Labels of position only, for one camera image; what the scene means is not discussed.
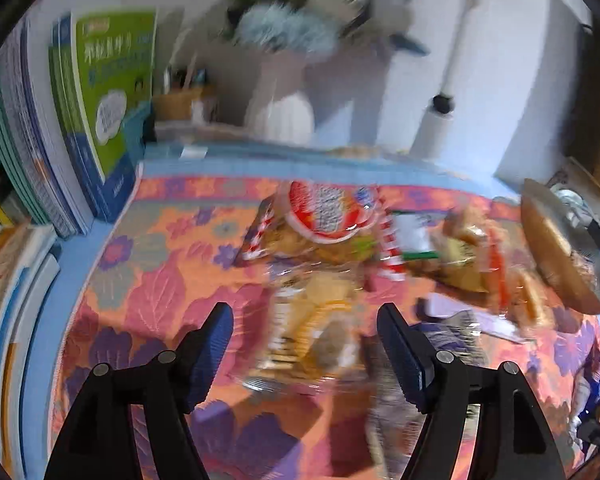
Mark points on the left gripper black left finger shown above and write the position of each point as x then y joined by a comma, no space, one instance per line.
97,440

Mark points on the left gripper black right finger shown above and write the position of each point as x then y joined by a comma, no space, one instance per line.
513,439

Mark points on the blue white porcelain pattern bag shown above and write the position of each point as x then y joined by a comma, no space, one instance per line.
421,413

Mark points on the pale purple stick packet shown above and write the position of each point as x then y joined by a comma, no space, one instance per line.
443,307

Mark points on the orange cake packet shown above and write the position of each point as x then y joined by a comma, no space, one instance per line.
475,255

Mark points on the clear biscuit stick bag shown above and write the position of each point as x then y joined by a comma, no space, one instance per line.
312,341

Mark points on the green white small packet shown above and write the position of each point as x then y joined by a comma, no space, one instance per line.
413,236

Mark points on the red top cracker bag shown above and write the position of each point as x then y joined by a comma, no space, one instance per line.
339,225

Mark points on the blue Japanese snack packet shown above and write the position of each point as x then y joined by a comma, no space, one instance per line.
585,396

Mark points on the gold ribbed bowl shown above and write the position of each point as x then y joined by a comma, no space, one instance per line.
563,250

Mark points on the stack of flat books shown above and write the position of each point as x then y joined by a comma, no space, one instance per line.
27,269

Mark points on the floral woven tablecloth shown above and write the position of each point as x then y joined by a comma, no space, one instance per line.
130,290

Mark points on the row of upright books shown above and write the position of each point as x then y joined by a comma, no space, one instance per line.
43,146

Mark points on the wooden pen holder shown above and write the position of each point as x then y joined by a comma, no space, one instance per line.
196,105

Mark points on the white ribbed vase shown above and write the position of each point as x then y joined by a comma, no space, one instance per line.
279,110

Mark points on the green cover book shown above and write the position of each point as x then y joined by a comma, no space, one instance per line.
112,55

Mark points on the blue white artificial flowers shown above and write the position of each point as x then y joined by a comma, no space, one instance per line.
318,28

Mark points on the white lamp post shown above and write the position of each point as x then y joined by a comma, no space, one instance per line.
438,118

